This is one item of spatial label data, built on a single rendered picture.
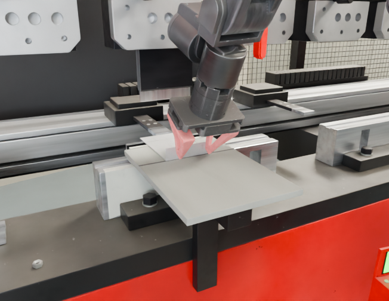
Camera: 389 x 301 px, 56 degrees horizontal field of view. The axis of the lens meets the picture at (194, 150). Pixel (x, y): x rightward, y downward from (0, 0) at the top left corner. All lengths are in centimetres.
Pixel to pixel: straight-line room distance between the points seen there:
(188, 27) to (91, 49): 65
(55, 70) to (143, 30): 57
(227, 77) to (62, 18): 26
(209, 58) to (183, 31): 7
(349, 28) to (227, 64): 44
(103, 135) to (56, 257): 38
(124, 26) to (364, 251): 73
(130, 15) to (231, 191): 31
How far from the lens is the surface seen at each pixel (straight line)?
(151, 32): 61
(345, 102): 133
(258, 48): 68
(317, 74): 142
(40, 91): 114
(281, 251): 78
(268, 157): 81
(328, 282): 94
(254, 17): 46
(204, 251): 63
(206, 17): 45
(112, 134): 92
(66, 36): 58
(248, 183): 53
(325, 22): 82
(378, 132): 105
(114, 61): 116
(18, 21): 59
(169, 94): 68
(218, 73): 49
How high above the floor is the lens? 123
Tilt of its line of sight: 20 degrees down
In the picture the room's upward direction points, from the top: straight up
